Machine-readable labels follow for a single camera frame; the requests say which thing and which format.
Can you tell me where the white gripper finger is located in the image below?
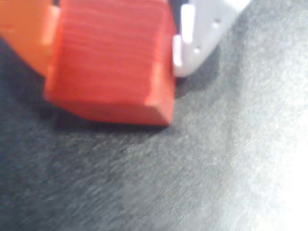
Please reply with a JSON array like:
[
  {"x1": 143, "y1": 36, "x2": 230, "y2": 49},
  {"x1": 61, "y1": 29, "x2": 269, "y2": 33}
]
[{"x1": 172, "y1": 0, "x2": 251, "y2": 78}]

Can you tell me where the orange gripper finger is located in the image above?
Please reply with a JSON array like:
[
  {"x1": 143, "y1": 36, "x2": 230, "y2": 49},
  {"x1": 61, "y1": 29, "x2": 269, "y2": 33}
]
[{"x1": 0, "y1": 0, "x2": 61, "y2": 78}]

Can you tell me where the red cube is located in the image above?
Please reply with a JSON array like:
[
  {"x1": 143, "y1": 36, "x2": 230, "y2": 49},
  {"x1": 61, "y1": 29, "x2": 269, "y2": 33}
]
[{"x1": 44, "y1": 0, "x2": 178, "y2": 127}]

